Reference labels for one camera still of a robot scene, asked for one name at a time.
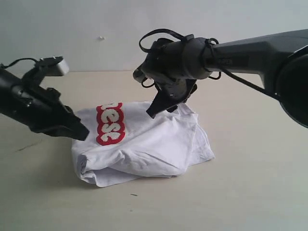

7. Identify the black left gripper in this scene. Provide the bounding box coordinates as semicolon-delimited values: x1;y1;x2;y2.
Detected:
14;79;88;141

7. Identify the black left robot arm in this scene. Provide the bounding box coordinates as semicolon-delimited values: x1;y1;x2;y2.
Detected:
0;68;89;141

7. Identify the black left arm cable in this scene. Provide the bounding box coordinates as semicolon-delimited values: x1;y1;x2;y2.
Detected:
0;57;39;69

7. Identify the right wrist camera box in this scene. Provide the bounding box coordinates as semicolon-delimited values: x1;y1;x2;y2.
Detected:
133;67;148;83

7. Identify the white t-shirt red lettering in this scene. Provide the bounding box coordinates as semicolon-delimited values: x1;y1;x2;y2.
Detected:
71;102;215;187

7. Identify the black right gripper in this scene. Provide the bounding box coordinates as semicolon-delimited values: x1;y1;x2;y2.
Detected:
141;38;196;118

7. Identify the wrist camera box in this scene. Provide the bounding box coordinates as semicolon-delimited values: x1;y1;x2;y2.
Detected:
35;56;69;77
133;67;148;83

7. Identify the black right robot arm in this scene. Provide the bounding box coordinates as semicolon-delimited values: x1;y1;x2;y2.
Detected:
134;29;308;127

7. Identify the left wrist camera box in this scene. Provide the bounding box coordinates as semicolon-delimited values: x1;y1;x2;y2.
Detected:
35;56;69;77

